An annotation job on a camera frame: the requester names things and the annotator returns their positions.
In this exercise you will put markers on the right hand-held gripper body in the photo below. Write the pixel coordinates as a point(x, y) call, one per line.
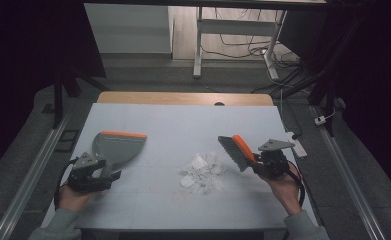
point(274, 165)

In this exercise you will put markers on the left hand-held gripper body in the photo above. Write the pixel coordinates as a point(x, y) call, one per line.
point(86, 181)

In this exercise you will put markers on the grey dustpan with orange edge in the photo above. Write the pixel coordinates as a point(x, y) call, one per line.
point(121, 148)

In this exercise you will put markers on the orange brush with grey bristles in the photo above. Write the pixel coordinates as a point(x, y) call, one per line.
point(233, 150)

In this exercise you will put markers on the pile of white paper scraps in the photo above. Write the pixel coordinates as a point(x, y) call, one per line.
point(199, 166)

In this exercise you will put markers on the person's left hand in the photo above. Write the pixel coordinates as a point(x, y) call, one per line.
point(71, 200)

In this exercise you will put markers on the person's right hand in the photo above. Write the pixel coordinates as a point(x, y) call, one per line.
point(288, 190)

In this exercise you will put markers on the white power strip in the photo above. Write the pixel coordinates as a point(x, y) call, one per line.
point(299, 150)

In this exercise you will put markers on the small white adapter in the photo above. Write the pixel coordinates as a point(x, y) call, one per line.
point(320, 120)

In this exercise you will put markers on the white board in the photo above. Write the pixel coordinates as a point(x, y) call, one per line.
point(169, 120)

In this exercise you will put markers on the black stand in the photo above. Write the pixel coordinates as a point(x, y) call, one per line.
point(329, 100)
point(58, 100)

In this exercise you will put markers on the wooden table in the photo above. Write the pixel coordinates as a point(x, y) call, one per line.
point(169, 98)

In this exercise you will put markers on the dark curtain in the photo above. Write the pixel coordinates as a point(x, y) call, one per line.
point(376, 83)
point(16, 66)

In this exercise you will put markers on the white cabinet panel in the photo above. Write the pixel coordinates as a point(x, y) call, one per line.
point(129, 30)

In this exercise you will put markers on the black rectangular floor frame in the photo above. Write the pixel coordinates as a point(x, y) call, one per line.
point(59, 146)

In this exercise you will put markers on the aluminium rail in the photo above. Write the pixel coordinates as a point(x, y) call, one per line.
point(349, 176)
point(33, 173)

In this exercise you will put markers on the white desk frame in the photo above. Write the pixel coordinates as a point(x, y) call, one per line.
point(236, 26)

